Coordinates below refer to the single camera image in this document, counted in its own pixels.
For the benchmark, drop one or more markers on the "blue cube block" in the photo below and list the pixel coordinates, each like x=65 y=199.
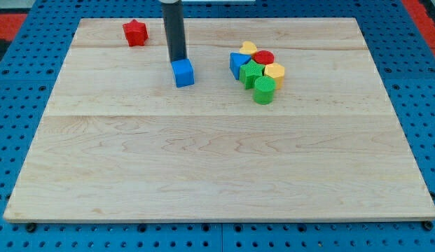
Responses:
x=183 y=73

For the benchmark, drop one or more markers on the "green star block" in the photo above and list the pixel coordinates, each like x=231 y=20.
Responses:
x=249 y=72

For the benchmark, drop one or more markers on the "red star block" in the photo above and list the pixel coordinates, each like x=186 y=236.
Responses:
x=135 y=33

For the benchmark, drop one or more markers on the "green cylinder block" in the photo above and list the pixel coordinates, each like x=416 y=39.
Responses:
x=264 y=89

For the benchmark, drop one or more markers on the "blue triangle block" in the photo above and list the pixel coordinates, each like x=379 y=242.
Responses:
x=236 y=61

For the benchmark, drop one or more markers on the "yellow hexagon block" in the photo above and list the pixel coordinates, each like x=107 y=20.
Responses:
x=277 y=72

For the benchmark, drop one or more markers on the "red cylinder block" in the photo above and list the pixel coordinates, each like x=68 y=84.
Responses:
x=263 y=57

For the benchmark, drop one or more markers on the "yellow heart block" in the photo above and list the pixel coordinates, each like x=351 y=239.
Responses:
x=248 y=48

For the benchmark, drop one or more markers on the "light wooden board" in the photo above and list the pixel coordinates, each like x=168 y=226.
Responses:
x=120 y=143

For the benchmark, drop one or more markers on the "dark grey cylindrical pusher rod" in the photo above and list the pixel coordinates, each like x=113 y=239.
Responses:
x=173 y=17

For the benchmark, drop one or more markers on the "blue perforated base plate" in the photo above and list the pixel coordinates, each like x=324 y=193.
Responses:
x=30 y=66

